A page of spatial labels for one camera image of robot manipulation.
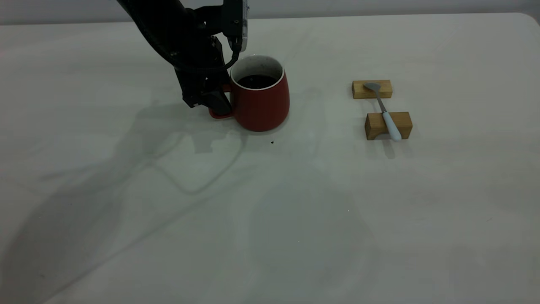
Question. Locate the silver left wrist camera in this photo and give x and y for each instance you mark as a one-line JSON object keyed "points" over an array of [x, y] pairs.
{"points": [[238, 21]]}

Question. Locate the flat rectangular wooden block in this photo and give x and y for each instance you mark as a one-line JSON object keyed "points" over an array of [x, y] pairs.
{"points": [[358, 89]]}

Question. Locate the arched wooden block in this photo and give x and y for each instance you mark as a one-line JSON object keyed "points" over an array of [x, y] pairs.
{"points": [[403, 122]]}

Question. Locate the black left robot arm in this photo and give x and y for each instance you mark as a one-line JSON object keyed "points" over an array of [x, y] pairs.
{"points": [[168, 25]]}

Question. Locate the red ceramic mug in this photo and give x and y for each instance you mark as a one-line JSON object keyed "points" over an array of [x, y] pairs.
{"points": [[261, 107]]}

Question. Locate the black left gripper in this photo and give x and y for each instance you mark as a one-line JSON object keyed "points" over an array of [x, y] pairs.
{"points": [[202, 74]]}

